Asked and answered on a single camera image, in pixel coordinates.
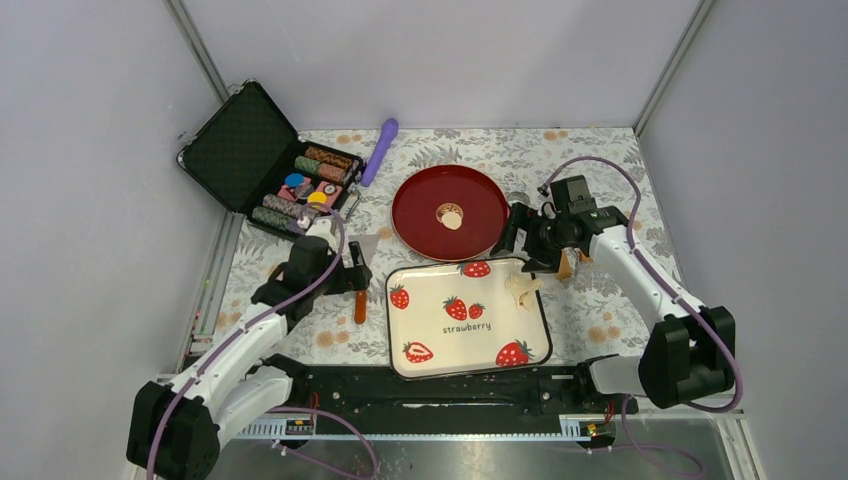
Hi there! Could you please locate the floral pattern table mat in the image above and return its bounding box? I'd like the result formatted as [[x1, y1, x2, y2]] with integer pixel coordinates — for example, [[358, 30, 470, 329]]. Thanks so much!
[[213, 127, 710, 368]]

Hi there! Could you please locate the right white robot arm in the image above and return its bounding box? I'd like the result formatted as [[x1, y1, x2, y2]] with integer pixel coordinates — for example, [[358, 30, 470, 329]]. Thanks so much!
[[491, 176, 742, 412]]

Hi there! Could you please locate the strawberry pattern white tray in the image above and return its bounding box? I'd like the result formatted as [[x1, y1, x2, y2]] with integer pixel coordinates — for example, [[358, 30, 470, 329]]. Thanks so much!
[[385, 257, 553, 380]]

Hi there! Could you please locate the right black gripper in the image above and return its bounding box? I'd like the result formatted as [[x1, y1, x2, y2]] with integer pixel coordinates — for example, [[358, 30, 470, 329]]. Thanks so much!
[[489, 201, 569, 274]]

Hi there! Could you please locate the small dough piece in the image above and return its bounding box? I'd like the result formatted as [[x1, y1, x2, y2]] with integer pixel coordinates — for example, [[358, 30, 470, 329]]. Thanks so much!
[[505, 274, 544, 311]]

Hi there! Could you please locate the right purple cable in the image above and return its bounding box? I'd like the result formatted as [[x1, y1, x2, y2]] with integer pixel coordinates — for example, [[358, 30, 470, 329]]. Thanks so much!
[[539, 156, 745, 480]]

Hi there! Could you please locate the metal spatula orange handle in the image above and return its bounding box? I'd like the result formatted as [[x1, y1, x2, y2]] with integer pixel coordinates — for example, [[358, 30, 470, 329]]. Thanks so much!
[[346, 234, 380, 325]]

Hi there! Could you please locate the black poker chip case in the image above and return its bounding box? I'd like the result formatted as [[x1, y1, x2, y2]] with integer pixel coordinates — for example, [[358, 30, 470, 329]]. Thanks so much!
[[177, 79, 365, 240]]

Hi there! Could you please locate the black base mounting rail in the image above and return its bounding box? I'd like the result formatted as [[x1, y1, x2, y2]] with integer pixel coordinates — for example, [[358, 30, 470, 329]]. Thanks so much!
[[271, 358, 649, 439]]

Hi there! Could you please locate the round red lacquer plate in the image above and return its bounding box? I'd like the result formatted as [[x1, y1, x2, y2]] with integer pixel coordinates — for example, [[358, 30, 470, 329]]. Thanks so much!
[[390, 165, 509, 262]]

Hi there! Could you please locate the blue poker chip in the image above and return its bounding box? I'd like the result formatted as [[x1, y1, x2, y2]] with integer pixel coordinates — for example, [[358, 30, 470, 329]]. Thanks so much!
[[284, 173, 305, 188]]

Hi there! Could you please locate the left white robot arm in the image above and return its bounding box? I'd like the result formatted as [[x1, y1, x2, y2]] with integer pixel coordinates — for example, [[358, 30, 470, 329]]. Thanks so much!
[[126, 210, 354, 479]]

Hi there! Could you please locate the wooden dough roller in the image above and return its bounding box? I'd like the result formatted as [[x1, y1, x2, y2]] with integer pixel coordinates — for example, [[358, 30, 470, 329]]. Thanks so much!
[[555, 248, 593, 281]]

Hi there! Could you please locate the yellow poker chip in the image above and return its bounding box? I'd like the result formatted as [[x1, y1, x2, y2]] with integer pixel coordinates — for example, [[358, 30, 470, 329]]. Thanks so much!
[[307, 191, 328, 205]]

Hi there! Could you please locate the purple silicone handle tool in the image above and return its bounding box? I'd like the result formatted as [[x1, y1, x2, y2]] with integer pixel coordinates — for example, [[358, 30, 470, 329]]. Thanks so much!
[[360, 118, 399, 187]]

